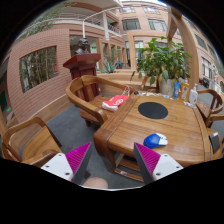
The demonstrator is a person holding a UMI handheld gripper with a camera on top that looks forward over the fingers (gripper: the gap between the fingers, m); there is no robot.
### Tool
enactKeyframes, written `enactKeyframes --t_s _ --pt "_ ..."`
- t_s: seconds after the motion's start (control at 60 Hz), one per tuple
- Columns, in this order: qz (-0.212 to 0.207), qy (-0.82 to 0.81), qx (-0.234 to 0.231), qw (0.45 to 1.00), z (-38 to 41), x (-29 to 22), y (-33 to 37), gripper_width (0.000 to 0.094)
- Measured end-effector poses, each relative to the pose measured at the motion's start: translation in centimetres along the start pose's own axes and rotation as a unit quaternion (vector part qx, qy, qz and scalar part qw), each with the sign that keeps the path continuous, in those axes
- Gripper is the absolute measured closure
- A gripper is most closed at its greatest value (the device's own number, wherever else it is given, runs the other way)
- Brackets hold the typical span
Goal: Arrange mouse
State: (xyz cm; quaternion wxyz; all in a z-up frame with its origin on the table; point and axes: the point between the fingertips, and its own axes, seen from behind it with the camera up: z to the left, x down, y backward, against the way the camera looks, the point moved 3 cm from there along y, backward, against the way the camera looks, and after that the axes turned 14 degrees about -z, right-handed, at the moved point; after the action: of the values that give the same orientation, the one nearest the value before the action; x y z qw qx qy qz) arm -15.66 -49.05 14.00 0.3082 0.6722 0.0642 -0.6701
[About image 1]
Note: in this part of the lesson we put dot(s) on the round black mouse pad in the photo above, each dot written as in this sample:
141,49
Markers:
153,110

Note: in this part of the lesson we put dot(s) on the blue bottle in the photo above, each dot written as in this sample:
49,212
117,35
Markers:
176,90

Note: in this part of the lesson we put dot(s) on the blue white computer mouse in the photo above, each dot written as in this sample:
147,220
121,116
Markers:
155,140

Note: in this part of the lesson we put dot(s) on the wooden square table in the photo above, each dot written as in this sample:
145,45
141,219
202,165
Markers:
187,135

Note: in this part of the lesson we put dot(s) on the yellow bottle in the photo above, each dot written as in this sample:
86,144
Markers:
184,90

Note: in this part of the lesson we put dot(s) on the green potted plant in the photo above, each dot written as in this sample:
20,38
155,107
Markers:
163,66

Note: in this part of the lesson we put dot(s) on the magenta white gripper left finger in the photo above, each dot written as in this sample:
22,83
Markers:
71,166

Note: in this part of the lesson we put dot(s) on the dark red wooden pedestal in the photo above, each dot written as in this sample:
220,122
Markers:
83,64

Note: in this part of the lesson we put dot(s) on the dark bronze bust statue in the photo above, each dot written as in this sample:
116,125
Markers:
82,46

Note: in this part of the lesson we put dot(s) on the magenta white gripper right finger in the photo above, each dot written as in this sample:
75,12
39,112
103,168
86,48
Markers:
154,166

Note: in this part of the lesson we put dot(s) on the wooden armchair right side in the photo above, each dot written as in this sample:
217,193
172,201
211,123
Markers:
215,107

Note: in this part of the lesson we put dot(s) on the white plastic bottle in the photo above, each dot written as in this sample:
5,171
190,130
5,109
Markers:
193,95

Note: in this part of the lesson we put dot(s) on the wooden armchair near left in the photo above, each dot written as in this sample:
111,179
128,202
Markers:
29,142

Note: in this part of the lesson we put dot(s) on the red white bag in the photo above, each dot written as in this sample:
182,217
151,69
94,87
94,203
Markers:
116,101

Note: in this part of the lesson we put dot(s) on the wooden armchair behind table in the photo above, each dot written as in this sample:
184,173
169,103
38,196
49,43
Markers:
92,111

